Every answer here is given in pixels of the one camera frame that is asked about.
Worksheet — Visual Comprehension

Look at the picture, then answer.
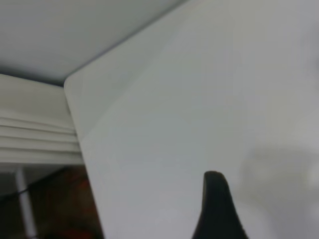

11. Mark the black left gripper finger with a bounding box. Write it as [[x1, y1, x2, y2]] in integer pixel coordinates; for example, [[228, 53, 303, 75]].
[[190, 171, 247, 239]]

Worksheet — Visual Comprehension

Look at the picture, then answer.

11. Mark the white table leg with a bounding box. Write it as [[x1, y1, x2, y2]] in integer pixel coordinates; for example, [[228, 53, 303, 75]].
[[14, 167, 37, 239]]

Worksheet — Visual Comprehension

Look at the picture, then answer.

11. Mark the white ribbed panel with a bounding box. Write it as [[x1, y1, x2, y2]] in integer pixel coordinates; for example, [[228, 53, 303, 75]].
[[0, 73, 83, 165]]

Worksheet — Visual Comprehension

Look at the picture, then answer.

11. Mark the thin black cable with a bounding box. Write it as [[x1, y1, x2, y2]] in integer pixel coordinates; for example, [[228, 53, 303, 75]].
[[0, 188, 32, 200]]

